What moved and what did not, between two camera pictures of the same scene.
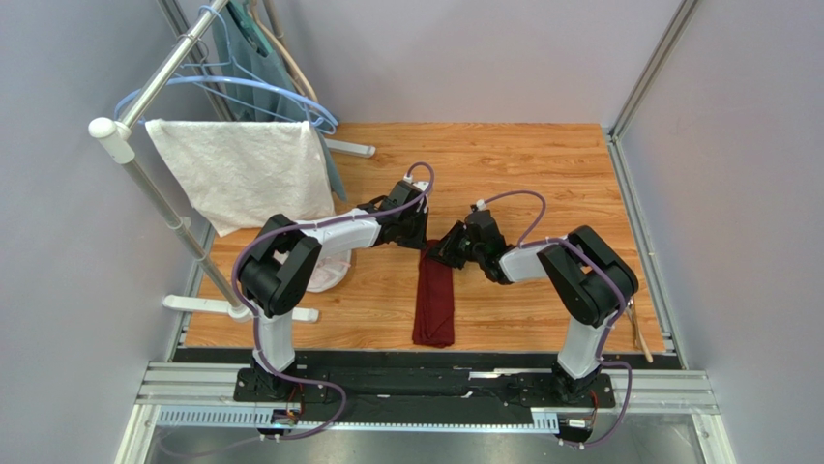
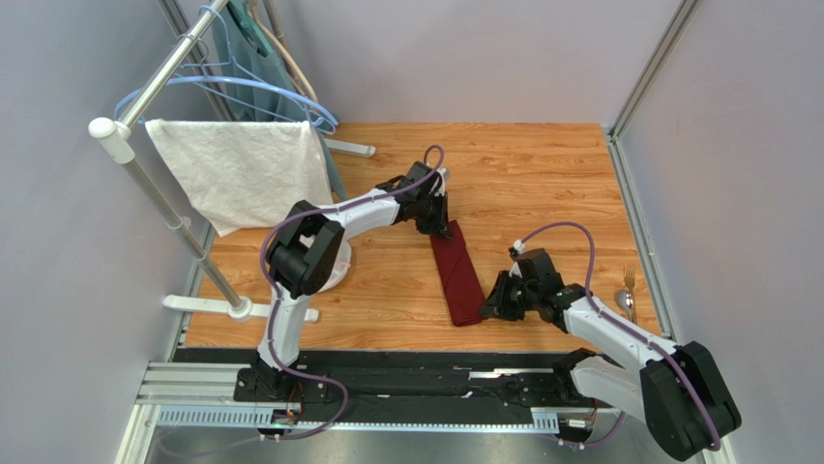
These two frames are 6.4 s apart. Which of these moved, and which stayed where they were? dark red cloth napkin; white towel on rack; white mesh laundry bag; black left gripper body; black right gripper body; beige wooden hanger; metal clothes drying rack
Moved: black left gripper body; black right gripper body; dark red cloth napkin
Stayed: white towel on rack; beige wooden hanger; metal clothes drying rack; white mesh laundry bag
